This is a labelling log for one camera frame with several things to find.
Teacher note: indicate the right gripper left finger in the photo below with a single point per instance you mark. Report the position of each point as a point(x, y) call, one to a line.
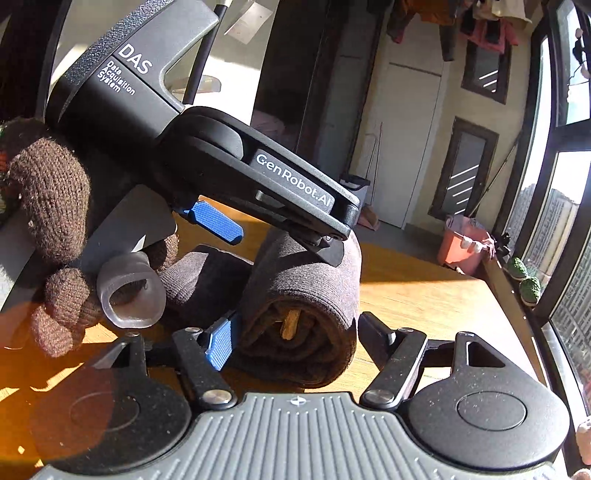
point(200, 357)

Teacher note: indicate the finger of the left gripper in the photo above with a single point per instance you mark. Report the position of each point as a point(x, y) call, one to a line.
point(204, 215)
point(328, 247)

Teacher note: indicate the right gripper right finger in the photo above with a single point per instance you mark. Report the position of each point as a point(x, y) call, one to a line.
point(397, 354)

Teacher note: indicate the dark grey knitted garment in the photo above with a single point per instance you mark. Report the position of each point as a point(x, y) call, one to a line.
point(297, 314)

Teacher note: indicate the brown knit gloved left hand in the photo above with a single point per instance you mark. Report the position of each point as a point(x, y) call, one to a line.
point(92, 243)

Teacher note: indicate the pink dustpan with broom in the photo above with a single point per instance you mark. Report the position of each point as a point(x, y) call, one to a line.
point(368, 217)

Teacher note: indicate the white plastic trash bin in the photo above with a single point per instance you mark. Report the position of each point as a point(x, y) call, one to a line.
point(359, 186)

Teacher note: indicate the pink bed in room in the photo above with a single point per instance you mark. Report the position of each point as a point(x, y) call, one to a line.
point(271, 126)

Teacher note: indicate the orange bucket with cloths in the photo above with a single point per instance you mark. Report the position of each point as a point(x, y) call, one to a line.
point(465, 245)

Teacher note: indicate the green slipper near window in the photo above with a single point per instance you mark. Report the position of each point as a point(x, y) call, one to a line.
point(516, 269)

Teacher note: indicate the black white vacuum handle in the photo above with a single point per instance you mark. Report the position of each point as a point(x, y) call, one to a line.
point(220, 9)

